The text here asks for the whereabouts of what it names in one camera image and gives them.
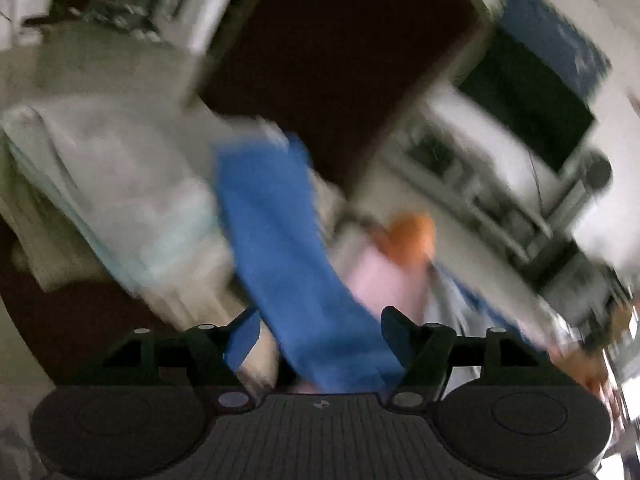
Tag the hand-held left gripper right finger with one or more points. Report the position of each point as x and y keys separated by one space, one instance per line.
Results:
x=395 y=330

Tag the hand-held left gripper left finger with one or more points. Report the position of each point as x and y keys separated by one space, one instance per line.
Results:
x=242 y=340

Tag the pink tablecloth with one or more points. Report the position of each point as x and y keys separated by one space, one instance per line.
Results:
x=375 y=280

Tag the orange citrus fruit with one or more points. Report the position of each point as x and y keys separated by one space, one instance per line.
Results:
x=410 y=237

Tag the grey television stand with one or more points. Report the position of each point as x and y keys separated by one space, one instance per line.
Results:
x=480 y=200

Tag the pale cloth cover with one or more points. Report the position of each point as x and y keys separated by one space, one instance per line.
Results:
x=125 y=185

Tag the tall grey speaker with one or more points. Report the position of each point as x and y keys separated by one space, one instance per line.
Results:
x=590 y=180

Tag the black television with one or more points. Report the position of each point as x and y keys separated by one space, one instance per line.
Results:
x=530 y=100

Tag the blue wall picture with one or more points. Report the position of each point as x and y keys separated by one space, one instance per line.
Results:
x=550 y=35

